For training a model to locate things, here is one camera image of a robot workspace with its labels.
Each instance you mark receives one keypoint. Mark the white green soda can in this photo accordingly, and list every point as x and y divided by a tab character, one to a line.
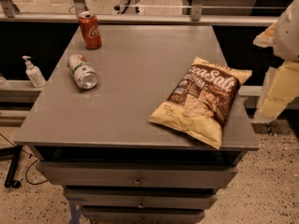
81	71

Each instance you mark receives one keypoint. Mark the white pump sanitizer bottle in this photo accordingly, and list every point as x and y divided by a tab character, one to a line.
34	73

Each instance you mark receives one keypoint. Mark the black stand leg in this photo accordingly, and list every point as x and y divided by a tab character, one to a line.
14	153

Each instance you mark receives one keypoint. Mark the metal window rail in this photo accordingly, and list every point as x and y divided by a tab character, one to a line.
11	12

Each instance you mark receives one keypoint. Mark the red coke can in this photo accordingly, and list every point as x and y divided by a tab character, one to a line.
90	30

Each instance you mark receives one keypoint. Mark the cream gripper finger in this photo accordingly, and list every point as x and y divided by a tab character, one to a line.
266	38
280	87

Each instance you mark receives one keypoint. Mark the grey drawer cabinet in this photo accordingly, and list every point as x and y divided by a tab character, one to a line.
100	146

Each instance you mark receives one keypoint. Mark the sea salt chips bag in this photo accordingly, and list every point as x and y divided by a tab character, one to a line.
201	102

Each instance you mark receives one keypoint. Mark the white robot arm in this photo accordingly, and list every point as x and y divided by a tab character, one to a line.
286	39

